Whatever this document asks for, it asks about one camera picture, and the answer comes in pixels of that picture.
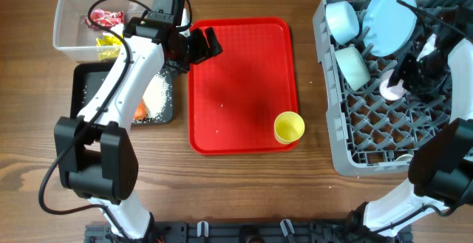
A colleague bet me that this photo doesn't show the pink cup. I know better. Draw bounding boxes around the pink cup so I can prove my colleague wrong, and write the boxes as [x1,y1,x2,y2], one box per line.
[379,69,406,101]

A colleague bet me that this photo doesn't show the light blue plate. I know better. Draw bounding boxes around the light blue plate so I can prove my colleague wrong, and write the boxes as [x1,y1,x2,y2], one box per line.
[362,0,417,57]

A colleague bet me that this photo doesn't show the green bowl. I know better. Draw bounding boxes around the green bowl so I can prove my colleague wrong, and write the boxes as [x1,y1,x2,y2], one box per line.
[335,47,370,91]

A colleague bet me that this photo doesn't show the white rice pile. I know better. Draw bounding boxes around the white rice pile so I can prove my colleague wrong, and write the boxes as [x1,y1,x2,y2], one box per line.
[143,73,170,122]

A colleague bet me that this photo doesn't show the light blue bowl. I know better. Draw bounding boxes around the light blue bowl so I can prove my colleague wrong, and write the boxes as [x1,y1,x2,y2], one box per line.
[325,1,360,44]

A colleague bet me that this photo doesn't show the orange carrot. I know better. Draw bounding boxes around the orange carrot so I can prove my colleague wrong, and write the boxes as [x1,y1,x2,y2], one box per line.
[134,101,147,120]

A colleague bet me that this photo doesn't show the yellow wrapper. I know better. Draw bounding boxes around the yellow wrapper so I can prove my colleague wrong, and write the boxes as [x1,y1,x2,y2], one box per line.
[96,32,122,61]

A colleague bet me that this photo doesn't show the red foil wrapper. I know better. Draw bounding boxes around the red foil wrapper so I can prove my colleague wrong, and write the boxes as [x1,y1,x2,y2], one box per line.
[90,9,125,28]

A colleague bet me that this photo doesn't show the yellow cup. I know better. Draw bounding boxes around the yellow cup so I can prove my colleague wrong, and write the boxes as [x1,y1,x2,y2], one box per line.
[273,112,305,145]

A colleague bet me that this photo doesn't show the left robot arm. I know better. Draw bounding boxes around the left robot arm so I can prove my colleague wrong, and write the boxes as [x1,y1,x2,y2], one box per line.
[50,0,222,242]

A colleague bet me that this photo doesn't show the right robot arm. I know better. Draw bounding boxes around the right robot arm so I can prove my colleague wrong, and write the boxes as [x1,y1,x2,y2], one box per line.
[341,7,472,242]

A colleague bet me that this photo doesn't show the grey dishwasher rack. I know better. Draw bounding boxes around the grey dishwasher rack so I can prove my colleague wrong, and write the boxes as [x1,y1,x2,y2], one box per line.
[313,0,472,177]

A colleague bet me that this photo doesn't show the red serving tray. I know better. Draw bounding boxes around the red serving tray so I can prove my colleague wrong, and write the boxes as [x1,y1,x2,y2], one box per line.
[188,17,299,156]

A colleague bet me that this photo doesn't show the white spoon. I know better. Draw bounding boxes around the white spoon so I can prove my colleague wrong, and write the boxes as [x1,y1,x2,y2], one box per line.
[395,154,413,162]

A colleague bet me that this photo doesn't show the black plastic tray bin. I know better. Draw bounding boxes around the black plastic tray bin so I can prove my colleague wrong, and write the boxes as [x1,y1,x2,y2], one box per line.
[70,61,174,126]

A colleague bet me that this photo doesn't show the clear plastic bin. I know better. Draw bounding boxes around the clear plastic bin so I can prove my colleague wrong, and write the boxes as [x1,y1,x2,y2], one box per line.
[52,0,153,63]

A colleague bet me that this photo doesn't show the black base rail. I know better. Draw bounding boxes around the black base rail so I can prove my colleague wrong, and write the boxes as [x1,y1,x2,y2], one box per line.
[84,219,413,243]

